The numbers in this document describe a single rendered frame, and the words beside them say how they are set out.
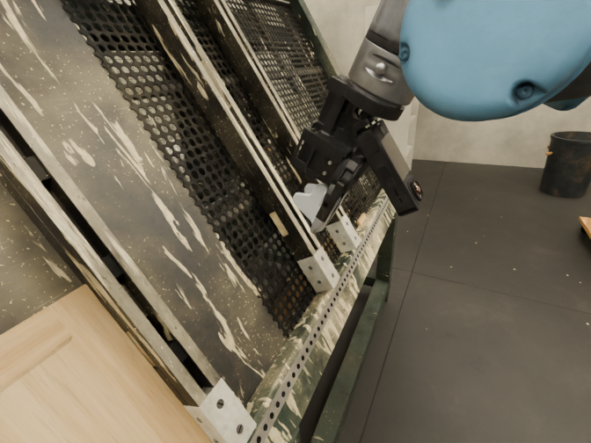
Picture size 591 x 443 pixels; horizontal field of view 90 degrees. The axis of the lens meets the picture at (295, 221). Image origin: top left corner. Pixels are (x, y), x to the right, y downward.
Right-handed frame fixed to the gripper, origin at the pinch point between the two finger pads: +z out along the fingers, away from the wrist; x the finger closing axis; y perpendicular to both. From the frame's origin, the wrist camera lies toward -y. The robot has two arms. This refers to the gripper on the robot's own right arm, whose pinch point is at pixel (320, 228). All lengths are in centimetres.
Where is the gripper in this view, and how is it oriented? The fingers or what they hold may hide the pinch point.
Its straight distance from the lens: 44.8
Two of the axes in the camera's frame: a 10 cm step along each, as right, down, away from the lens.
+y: -8.1, -5.6, 1.9
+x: -4.8, 4.4, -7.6
